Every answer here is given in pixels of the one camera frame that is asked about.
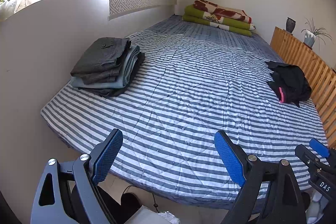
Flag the grey tweed trousers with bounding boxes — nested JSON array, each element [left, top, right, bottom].
[[71, 38, 131, 84]]

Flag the white gloved right hand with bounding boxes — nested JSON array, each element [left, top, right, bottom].
[[306, 190, 329, 224]]

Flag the wooden slatted headboard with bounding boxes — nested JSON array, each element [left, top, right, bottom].
[[270, 27, 336, 148]]

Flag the black crumpled garment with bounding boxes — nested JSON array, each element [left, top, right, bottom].
[[265, 61, 312, 107]]

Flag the black folded garment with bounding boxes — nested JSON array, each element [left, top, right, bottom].
[[83, 52, 145, 98]]

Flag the potted spider plant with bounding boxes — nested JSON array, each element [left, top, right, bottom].
[[301, 18, 333, 48]]

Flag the dark ceramic vase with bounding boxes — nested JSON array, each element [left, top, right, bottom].
[[285, 17, 296, 34]]

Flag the blue white striped quilt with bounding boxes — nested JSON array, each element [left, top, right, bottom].
[[41, 16, 326, 209]]

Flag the light blue folded garment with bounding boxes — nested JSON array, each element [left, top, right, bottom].
[[70, 46, 141, 89]]

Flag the green red folded blanket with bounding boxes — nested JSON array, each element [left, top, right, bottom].
[[182, 0, 256, 37]]

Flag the windowsill plant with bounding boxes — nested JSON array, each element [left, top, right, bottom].
[[1, 0, 18, 22]]

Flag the black cable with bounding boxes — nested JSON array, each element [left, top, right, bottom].
[[122, 184, 161, 214]]

